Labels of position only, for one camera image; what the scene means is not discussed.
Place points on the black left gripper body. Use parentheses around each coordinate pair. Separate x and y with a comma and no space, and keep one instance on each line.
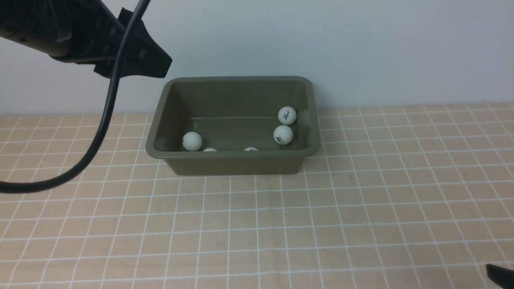
(89,29)

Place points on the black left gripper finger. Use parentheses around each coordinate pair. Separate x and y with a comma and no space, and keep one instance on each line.
(144,57)

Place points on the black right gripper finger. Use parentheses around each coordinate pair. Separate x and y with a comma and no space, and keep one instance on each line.
(502,277)

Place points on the white ball with logo centre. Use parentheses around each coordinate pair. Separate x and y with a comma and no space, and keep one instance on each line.
(287,115)

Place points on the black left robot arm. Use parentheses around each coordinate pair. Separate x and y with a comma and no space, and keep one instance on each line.
(28,23)

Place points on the olive green plastic bin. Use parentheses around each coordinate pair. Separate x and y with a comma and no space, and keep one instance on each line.
(231,114)

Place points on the orange checkered tablecloth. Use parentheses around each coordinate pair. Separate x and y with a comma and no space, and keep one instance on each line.
(415,197)

